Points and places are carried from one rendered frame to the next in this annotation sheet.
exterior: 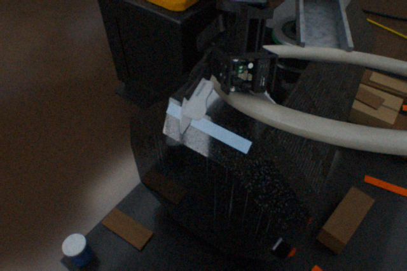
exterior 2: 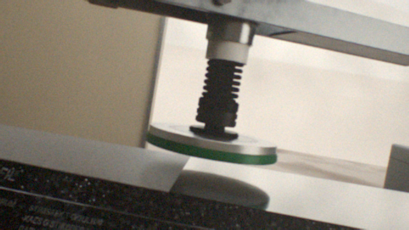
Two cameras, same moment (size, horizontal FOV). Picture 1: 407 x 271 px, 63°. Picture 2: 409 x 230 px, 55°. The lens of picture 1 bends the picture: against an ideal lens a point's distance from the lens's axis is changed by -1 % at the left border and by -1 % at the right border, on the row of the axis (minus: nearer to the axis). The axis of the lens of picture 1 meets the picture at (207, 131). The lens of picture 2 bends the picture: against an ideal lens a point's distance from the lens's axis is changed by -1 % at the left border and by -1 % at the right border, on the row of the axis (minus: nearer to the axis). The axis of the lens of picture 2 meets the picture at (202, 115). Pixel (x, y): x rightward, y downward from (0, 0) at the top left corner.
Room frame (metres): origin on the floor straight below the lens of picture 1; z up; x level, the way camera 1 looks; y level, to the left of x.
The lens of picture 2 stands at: (1.47, 0.19, 0.92)
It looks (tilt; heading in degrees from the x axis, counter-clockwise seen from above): 3 degrees down; 239
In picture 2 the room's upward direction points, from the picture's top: 10 degrees clockwise
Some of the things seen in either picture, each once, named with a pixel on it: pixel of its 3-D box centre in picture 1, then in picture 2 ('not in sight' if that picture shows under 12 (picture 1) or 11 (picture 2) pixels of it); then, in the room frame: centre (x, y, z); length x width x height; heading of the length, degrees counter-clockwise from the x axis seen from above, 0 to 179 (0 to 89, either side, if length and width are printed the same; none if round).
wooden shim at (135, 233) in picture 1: (126, 228); not in sight; (0.72, 0.39, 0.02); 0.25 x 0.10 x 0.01; 57
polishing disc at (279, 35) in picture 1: (301, 32); (213, 137); (1.11, -0.35, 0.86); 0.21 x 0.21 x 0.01
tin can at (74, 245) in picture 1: (78, 250); not in sight; (0.58, 0.58, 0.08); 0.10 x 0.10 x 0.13
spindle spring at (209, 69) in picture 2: not in sight; (223, 76); (1.11, -0.35, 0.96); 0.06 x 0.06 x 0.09
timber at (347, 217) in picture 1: (345, 219); not in sight; (0.74, -0.66, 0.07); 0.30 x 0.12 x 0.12; 138
